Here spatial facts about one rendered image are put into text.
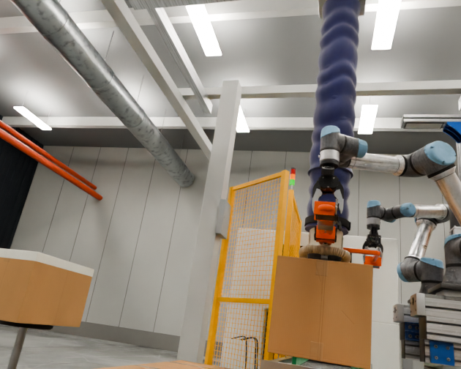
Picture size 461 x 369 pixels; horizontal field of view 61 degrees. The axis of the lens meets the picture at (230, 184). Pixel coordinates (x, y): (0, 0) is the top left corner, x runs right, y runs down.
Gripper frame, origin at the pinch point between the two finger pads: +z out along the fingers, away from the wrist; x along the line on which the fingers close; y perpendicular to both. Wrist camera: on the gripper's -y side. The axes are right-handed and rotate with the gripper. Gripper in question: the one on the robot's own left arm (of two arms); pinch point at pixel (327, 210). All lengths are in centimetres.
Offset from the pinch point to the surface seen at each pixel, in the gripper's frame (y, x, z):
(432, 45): 515, -178, -491
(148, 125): 612, 421, -375
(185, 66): 158, 141, -188
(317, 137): 53, 7, -58
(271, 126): 777, 154, -464
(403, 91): 222, -69, -198
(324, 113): 50, 4, -71
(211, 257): 165, 91, -6
